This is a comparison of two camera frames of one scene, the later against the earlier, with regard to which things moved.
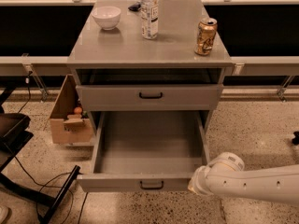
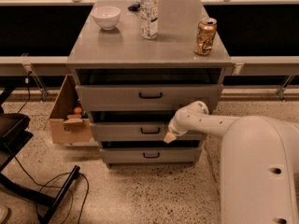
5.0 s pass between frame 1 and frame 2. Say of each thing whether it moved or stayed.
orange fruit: stayed
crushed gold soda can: stayed
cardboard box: stayed
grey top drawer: stayed
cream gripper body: moved
